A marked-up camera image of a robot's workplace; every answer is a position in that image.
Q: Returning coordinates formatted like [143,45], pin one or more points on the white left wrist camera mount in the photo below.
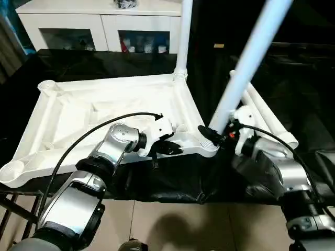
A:
[159,128]

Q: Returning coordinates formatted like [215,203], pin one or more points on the white cabinet with glass doors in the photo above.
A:
[99,23]

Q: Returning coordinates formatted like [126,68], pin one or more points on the small white box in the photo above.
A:
[162,49]

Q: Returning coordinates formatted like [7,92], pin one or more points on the white plastic table top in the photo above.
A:
[91,104]

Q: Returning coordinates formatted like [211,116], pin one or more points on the black mat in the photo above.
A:
[78,62]

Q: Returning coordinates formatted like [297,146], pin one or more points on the dark rounded robot part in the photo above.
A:
[133,245]

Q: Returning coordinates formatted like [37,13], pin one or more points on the grey robot torso cover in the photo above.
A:
[39,243]

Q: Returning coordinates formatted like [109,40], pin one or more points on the white bottle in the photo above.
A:
[149,47]

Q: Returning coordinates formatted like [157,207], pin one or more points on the small tan box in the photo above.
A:
[219,45]

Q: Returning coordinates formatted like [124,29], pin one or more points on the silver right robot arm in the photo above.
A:
[288,170]

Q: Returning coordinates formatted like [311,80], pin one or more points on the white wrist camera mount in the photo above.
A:
[159,128]
[246,117]

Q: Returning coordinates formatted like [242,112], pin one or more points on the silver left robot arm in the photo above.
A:
[78,196]

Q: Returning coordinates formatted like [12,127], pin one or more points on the black metal stand frame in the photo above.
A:
[15,209]

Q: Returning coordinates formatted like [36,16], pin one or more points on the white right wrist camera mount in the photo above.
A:
[246,117]

